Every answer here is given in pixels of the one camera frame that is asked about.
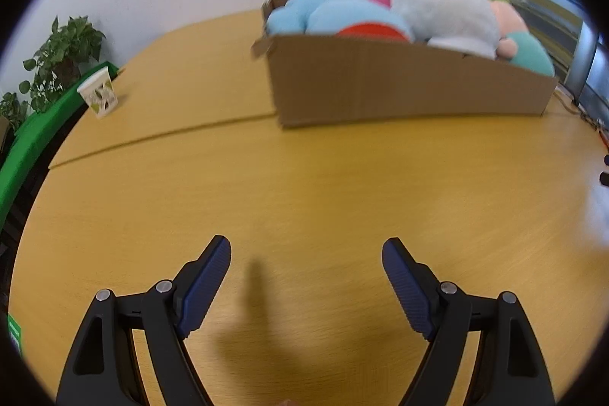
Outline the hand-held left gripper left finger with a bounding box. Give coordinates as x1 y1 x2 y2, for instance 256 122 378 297
56 236 232 406

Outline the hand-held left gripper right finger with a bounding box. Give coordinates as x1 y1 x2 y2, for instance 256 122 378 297
382 237 556 406

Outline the brown cardboard box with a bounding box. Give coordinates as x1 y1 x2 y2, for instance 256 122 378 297
251 0 558 129

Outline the teal and pink plush toy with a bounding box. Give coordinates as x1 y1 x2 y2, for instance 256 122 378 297
485 0 556 78

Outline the white panda plush toy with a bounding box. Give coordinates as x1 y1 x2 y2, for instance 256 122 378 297
390 0 500 59

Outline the blue plush toy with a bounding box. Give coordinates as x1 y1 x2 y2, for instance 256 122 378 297
266 0 413 43

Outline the green white carton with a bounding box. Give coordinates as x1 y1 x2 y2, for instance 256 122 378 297
6 313 24 357

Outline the patterned paper cup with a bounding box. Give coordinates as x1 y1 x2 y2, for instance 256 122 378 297
77 68 119 119

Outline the green table cloth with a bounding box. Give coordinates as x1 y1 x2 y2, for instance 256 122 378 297
0 61 125 221

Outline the small green potted plant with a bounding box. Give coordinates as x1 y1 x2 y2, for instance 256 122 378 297
0 92 29 135

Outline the large green potted plant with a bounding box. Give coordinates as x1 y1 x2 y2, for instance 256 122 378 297
24 16 106 112

